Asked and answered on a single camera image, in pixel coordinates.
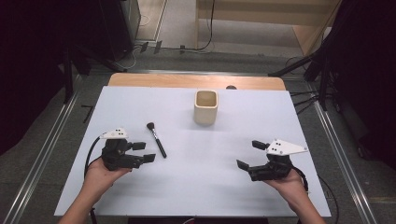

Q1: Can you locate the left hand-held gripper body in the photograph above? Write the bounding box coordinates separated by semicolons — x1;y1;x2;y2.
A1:
99;127;145;172

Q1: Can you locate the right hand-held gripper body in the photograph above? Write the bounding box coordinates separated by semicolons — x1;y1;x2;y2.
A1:
248;138;309;182

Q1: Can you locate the black makeup brush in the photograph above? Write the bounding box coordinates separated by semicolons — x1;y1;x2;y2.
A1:
146;121;168;159

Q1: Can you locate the beige square cup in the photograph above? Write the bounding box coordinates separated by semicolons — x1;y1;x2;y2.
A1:
193;89;219;127

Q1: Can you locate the person's right hand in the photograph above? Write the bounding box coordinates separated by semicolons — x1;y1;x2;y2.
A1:
262;167;308;213

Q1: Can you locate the person's left hand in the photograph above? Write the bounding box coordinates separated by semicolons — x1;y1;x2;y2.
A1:
84;157;134;200

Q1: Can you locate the black stand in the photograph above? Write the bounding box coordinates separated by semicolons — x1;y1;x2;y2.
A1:
268;46;335;112
60;43;127;105

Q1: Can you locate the black cabinet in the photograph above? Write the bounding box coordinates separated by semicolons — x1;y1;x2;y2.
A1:
98;0;142;63

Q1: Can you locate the light wooden shelf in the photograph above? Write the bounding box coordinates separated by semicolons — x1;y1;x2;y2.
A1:
194;0;345;58

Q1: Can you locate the left hand-held gripper cable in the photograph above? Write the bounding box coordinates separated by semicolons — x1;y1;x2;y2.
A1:
84;136;103;179

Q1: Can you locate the hand-held gripper cable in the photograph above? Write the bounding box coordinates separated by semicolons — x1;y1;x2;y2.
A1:
291;166;310;193
84;136;103;179

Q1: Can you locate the right hand-held gripper cable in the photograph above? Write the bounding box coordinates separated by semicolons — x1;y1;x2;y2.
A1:
291;166;310;193

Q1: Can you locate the bundle of black cables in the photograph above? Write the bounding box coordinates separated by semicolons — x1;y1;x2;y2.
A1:
290;88;323;116

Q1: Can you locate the metal floor rail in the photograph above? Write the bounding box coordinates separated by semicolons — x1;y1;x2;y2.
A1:
2;90;80;224
309;98;378;224

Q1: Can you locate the white floor cable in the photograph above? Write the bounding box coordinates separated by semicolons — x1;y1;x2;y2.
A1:
120;13;152;71

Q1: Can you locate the black floor cable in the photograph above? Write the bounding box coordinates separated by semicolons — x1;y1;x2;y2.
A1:
158;0;217;54

